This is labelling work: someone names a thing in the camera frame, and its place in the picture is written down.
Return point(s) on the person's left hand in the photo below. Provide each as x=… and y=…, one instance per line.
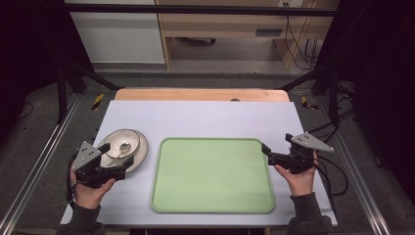
x=88, y=196

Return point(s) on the wooden table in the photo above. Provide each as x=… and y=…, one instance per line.
x=195, y=94

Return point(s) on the white plate with dark rim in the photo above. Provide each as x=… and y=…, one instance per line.
x=141, y=151

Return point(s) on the green tray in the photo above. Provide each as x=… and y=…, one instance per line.
x=212, y=176

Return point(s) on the white cabinet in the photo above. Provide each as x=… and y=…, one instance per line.
x=117, y=39

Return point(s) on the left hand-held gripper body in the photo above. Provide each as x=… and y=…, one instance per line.
x=85, y=156

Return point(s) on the yellow black tape marker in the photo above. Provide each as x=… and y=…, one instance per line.
x=306, y=103
x=98, y=102

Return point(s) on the black frame stand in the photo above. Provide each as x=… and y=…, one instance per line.
x=62, y=94
x=333, y=98

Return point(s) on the light wooden desk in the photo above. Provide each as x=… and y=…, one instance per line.
x=221, y=24

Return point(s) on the white table sheet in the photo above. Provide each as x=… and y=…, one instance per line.
x=202, y=119

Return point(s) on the black curtain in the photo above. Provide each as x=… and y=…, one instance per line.
x=381, y=81
x=29, y=49

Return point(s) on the person's right hand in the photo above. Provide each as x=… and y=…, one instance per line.
x=301, y=182

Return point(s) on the white bowl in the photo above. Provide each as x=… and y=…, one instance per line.
x=120, y=139

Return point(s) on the metal spoon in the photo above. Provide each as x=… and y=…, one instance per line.
x=124, y=147

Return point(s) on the black crossbar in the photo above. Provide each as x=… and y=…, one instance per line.
x=195, y=9

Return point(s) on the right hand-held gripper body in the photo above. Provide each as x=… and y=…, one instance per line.
x=300, y=158

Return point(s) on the aluminium rail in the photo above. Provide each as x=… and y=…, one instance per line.
x=355, y=169
x=36, y=156

